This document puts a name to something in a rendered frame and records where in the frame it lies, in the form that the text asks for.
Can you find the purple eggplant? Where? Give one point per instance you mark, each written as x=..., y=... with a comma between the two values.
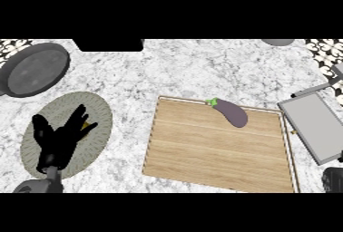
x=234, y=114

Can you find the yellow cupcake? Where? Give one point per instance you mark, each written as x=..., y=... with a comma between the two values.
x=86, y=124

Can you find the grey round object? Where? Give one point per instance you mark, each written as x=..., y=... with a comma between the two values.
x=278, y=41

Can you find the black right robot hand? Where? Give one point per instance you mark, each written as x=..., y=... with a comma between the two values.
x=335, y=180

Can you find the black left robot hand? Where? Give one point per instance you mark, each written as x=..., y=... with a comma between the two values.
x=58, y=142

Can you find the wooden tray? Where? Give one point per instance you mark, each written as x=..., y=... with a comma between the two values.
x=219, y=154

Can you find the grey tiered shelf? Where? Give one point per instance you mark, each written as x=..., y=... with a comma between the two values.
x=312, y=127

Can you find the oval grey-green placemat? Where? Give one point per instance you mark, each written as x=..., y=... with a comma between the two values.
x=97, y=142

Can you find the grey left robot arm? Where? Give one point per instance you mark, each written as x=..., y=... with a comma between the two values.
x=42, y=185

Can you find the dark grey frying pan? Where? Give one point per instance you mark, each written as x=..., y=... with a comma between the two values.
x=36, y=71

